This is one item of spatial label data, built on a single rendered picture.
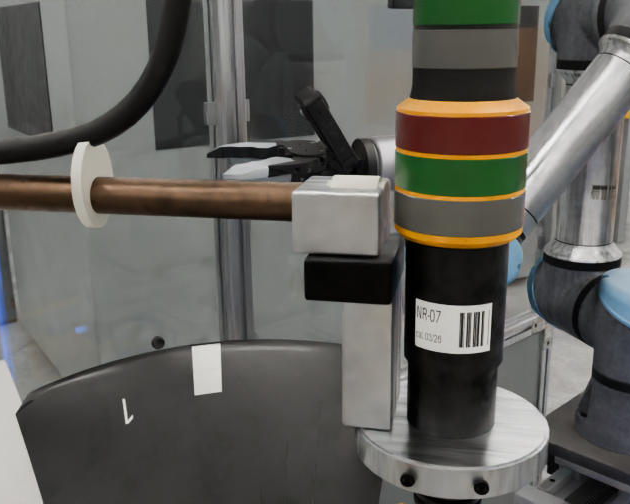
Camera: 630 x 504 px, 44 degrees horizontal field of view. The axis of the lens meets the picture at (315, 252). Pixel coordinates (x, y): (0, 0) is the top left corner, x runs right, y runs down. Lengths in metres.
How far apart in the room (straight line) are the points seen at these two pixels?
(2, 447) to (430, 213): 0.47
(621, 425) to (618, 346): 0.11
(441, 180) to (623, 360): 0.93
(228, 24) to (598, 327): 0.66
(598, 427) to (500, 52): 0.98
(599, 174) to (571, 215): 0.07
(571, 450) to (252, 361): 0.78
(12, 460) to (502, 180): 0.48
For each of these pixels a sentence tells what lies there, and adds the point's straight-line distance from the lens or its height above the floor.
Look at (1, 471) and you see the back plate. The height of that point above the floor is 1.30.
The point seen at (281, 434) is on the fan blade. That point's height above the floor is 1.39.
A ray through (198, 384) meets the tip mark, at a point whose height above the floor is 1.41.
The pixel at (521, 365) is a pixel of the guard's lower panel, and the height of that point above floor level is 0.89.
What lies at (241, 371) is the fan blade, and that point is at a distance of 0.47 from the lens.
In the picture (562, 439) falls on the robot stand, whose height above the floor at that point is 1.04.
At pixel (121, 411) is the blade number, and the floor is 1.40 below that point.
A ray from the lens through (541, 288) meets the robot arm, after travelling 1.28.
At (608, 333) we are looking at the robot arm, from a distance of 1.16.
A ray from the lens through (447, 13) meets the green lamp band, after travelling 0.25.
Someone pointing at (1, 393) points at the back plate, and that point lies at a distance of 0.66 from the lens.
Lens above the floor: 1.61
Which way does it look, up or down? 16 degrees down
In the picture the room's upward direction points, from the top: 1 degrees counter-clockwise
